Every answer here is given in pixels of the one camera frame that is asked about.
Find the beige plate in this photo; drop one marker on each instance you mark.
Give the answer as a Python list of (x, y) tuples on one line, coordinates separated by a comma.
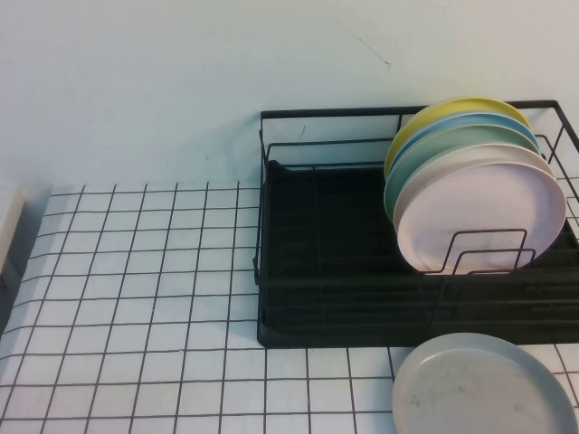
[(434, 178)]

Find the green plate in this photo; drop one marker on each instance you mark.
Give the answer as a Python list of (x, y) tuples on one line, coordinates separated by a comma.
[(425, 151)]

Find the blue plate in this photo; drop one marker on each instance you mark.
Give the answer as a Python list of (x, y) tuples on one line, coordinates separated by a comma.
[(452, 126)]

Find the yellow plate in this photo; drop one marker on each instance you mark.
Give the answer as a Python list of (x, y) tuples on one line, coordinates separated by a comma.
[(452, 106)]

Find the pink plate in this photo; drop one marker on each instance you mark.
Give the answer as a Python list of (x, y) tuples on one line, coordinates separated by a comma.
[(488, 212)]

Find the grey plate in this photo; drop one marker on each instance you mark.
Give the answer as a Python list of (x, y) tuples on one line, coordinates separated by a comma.
[(475, 389)]

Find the white grid tablecloth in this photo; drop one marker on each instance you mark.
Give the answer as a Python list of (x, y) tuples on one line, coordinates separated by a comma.
[(135, 316)]

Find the beige box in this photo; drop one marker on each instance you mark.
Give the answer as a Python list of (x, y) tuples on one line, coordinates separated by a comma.
[(10, 226)]

